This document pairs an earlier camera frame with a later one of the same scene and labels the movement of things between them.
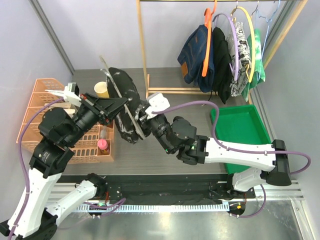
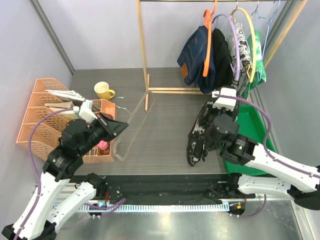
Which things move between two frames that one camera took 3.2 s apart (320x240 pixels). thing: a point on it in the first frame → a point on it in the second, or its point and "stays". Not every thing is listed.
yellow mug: [100, 88] stays
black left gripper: [105, 108] → [112, 128]
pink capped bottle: [103, 145] stays
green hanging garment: [259, 73] stays
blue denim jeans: [191, 59] stays
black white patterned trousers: [127, 125] → [197, 138]
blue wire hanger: [269, 20] stays
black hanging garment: [222, 61] stays
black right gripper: [143, 118] → [212, 109]
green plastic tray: [241, 124] stays
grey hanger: [108, 70] → [137, 118]
